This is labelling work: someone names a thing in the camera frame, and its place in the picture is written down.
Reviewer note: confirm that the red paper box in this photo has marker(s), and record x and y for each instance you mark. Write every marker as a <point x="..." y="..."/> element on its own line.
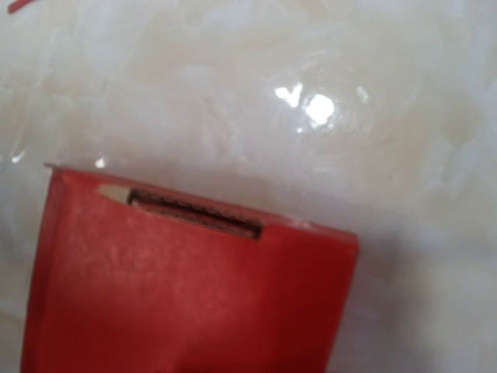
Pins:
<point x="130" y="277"/>

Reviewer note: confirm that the torn red paper scrap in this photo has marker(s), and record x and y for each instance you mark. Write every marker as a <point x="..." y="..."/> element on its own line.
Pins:
<point x="17" y="5"/>

